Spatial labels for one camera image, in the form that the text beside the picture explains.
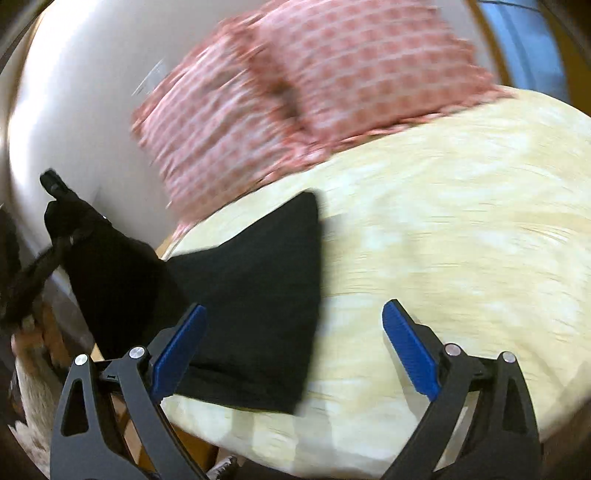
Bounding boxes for left polka dot pillow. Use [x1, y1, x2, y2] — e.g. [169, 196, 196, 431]
[131, 17, 329, 236]

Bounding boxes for black pants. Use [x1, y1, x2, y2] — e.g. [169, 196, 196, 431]
[44, 192, 322, 414]

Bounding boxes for white wall switch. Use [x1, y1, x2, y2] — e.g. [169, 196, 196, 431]
[132, 59, 169, 97]

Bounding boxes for cream patterned bed sheet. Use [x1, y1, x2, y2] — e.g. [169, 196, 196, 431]
[162, 90, 590, 479]

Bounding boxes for polka dot pillow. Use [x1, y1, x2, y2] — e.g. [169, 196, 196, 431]
[131, 17, 329, 236]
[230, 1, 509, 146]

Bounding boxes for right polka dot pillow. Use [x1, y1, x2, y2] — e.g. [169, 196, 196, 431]
[230, 1, 509, 146]

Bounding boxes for wooden framed window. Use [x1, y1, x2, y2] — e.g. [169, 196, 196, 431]
[469, 1, 590, 114]

